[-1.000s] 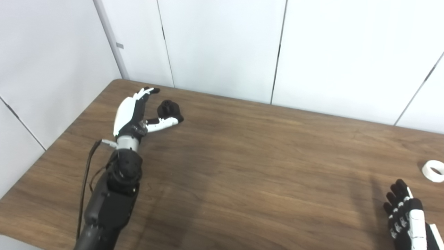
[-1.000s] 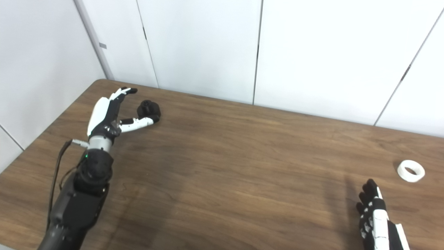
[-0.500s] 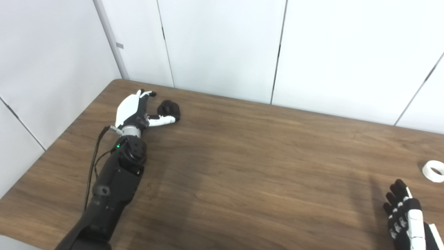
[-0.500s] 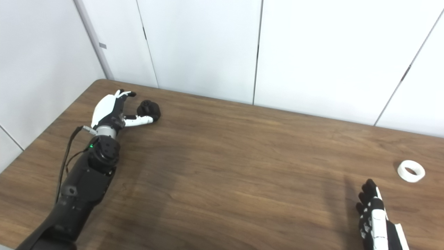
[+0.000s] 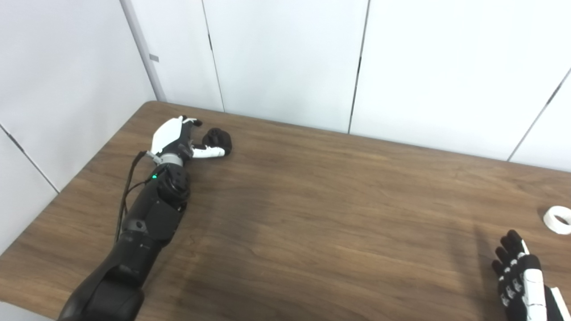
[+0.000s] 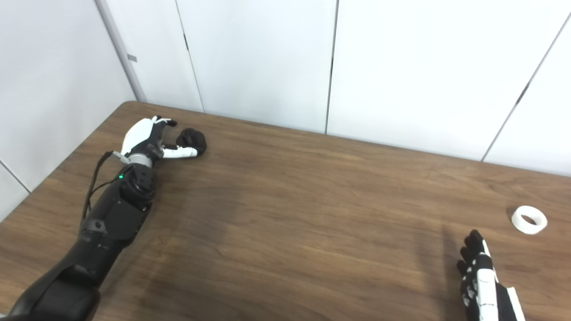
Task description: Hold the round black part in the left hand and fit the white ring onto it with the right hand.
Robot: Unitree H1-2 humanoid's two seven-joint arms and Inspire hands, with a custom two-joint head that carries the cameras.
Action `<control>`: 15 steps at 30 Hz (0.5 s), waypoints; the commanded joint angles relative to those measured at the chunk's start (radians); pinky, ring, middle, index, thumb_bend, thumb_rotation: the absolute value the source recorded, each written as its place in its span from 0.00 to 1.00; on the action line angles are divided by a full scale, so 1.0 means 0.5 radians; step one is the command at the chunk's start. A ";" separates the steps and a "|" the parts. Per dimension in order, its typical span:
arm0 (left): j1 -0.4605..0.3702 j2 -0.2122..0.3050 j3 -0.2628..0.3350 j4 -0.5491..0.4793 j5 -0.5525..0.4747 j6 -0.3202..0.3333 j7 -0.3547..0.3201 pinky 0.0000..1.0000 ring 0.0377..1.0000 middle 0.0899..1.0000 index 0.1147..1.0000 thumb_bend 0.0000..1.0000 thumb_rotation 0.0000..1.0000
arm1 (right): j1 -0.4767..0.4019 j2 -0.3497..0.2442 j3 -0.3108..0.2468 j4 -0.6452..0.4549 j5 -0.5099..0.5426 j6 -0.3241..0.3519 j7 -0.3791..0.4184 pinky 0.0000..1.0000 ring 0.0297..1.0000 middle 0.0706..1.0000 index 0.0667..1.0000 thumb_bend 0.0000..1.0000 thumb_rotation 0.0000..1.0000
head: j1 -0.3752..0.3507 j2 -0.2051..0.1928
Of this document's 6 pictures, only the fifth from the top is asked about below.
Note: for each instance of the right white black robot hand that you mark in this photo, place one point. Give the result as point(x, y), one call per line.
point(533, 285)

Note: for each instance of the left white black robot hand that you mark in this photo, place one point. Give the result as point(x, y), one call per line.
point(166, 133)

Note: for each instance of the round black stepped part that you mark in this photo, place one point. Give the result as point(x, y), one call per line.
point(221, 137)

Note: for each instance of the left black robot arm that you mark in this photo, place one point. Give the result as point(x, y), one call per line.
point(147, 227)

